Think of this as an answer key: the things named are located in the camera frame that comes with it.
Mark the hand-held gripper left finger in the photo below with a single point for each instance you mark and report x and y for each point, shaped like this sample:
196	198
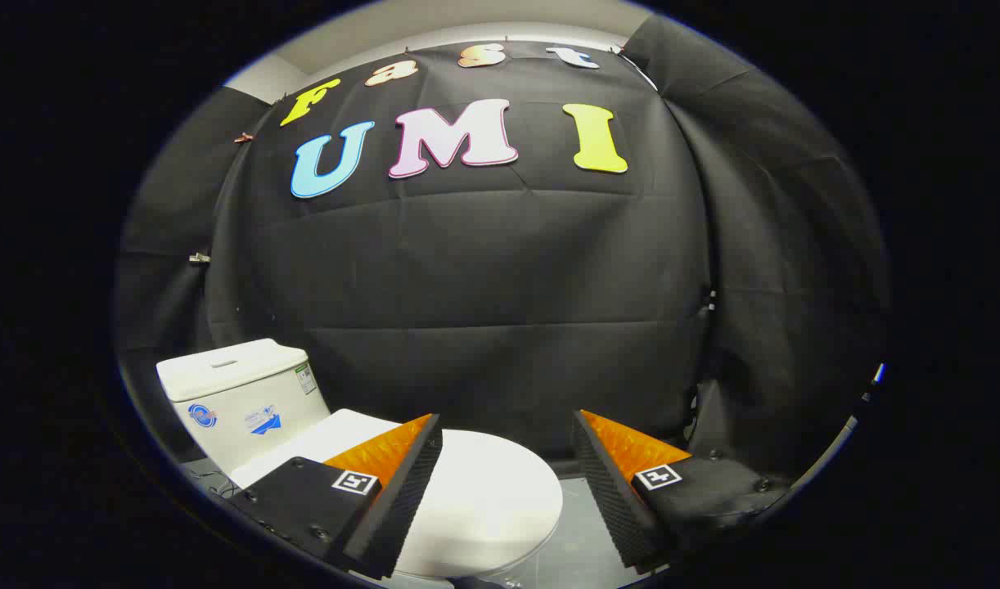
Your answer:
406	499

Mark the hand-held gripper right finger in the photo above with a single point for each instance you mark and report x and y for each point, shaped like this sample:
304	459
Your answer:
610	499

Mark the white toilet lid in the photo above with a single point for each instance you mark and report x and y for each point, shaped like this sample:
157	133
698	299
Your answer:
492	499

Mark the white toilet with tank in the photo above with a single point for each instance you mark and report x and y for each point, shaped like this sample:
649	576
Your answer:
238	409

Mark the grey panel board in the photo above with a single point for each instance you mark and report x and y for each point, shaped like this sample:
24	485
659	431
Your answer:
835	446

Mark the black backdrop cloth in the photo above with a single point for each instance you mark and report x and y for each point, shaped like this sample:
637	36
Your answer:
484	270

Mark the silver cloth clip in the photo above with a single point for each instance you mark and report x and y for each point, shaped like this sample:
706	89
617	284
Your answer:
199	258

